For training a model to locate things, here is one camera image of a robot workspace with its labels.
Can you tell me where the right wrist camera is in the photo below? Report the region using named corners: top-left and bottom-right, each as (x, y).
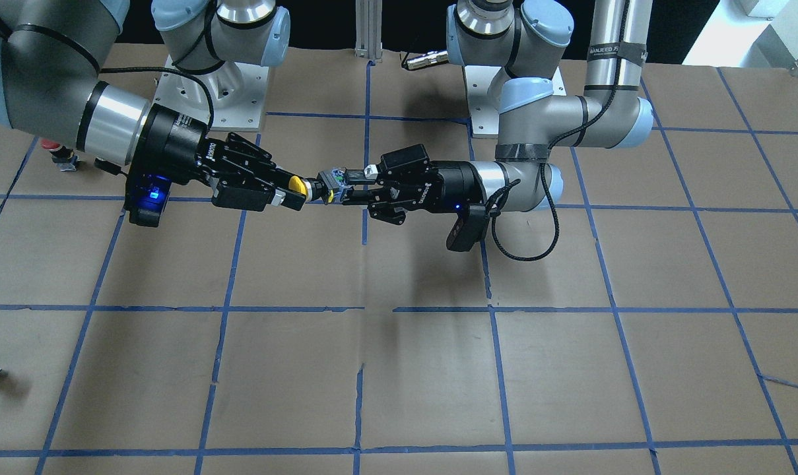
top-left (124, 171), bottom-right (172, 228)

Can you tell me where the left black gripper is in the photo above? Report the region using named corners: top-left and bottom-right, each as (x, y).
top-left (339, 144), bottom-right (482, 225)

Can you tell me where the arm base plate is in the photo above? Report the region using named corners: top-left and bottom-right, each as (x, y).
top-left (463, 65), bottom-right (568, 138)
top-left (154, 62), bottom-right (272, 133)

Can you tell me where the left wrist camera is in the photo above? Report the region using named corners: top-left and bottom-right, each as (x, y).
top-left (446, 204), bottom-right (490, 252)

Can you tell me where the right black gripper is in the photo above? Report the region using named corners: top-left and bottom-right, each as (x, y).
top-left (128, 104), bottom-right (306, 212)

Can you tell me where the aluminium frame post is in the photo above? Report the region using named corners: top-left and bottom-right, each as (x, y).
top-left (354, 0), bottom-right (383, 63)

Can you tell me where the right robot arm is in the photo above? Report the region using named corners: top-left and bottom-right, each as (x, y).
top-left (0, 1), bottom-right (308, 226)

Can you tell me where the red push button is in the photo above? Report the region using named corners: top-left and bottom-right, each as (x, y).
top-left (40, 139), bottom-right (79, 172)

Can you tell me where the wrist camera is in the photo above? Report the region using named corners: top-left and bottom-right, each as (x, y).
top-left (446, 204), bottom-right (490, 252)
top-left (124, 171), bottom-right (172, 228)

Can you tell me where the yellow push button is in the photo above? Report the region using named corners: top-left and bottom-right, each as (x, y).
top-left (288, 168), bottom-right (352, 205)

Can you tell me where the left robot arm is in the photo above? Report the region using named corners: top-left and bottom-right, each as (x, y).
top-left (325, 1), bottom-right (653, 224)

